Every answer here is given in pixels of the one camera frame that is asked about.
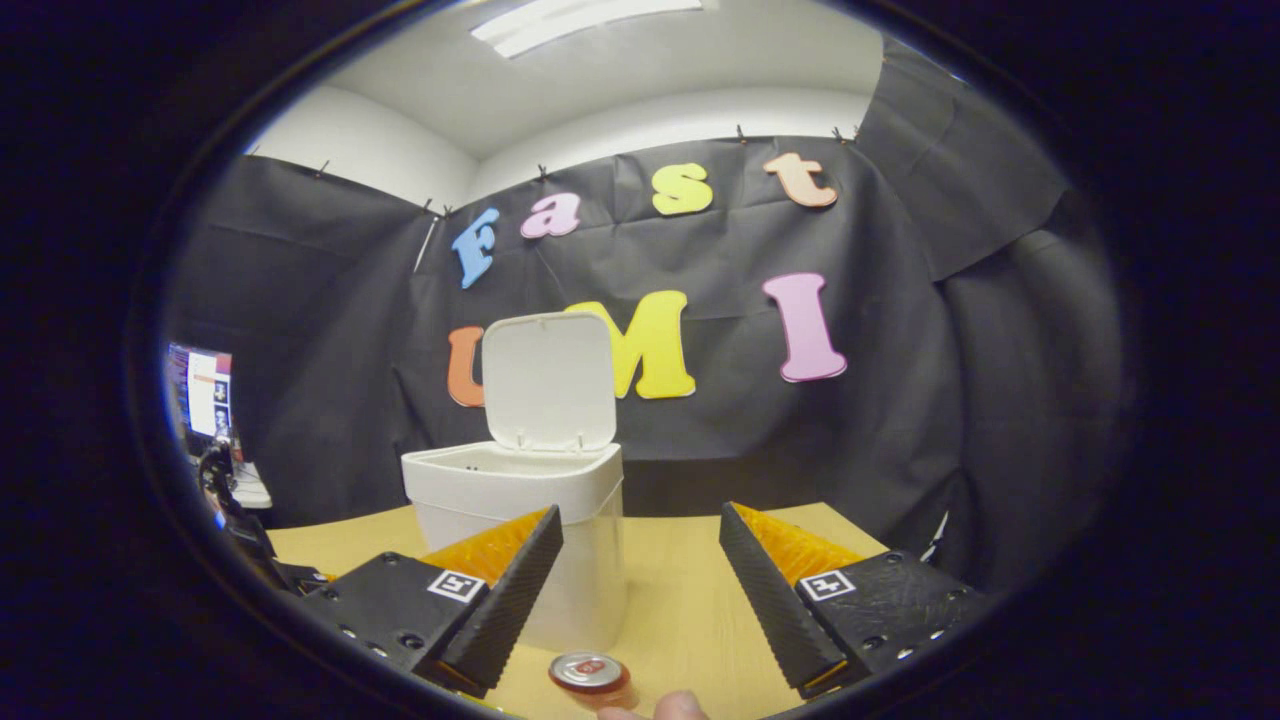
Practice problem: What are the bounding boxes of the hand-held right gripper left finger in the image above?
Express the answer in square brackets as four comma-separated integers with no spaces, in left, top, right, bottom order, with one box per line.
[300,505,564,699]

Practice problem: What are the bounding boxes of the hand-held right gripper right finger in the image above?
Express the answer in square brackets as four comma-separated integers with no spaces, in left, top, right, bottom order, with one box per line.
[719,502,991,699]

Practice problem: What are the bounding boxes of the red pop can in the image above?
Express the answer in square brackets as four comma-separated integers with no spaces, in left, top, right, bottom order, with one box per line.
[548,651,639,711]

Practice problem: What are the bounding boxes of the white desktop garbage bin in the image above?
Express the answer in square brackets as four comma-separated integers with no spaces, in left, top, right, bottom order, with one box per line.
[401,311,626,653]

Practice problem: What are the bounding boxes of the wooden desktop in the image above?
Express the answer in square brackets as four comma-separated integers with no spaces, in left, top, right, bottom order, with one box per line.
[265,502,891,720]

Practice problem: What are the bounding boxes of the white side table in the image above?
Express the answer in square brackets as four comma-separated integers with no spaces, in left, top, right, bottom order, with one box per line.
[230,462,273,509]

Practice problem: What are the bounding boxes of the computer monitor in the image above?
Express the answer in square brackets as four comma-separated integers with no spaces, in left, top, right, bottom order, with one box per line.
[165,343,236,441]

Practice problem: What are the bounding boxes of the black backdrop cloth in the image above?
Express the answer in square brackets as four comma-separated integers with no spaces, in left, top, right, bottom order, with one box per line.
[165,35,1126,591]

